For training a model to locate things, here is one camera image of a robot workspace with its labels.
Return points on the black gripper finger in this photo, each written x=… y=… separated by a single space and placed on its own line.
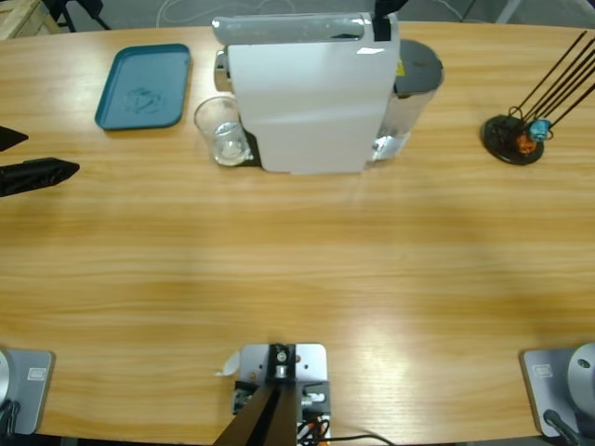
x=37 y=176
x=9 y=139
x=383 y=5
x=395 y=4

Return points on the white capsule coffee machine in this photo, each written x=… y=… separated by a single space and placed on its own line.
x=302 y=102

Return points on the clear drinking glass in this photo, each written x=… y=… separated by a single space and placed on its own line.
x=223 y=139

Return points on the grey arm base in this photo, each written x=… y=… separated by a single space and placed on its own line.
x=28 y=390
x=562 y=385

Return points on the orange coffee capsule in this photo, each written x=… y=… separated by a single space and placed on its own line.
x=525 y=145

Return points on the blue coffee capsule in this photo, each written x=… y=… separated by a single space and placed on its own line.
x=540 y=129

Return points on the grey metal leg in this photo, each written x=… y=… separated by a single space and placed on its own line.
x=506 y=11

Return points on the black stand legs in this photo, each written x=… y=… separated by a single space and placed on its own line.
x=70 y=14

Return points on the teal plastic tray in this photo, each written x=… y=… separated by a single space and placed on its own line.
x=144 y=69

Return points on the black capsule holder with rods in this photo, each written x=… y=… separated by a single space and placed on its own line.
x=499 y=135

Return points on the chrome slotted drip tray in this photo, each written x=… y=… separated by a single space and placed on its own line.
x=253 y=153

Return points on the white tape tab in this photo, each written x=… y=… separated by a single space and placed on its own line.
x=230 y=364

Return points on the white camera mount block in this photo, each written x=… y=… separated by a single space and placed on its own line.
x=311 y=367

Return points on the dark camera post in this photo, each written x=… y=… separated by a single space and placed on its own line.
x=269 y=418

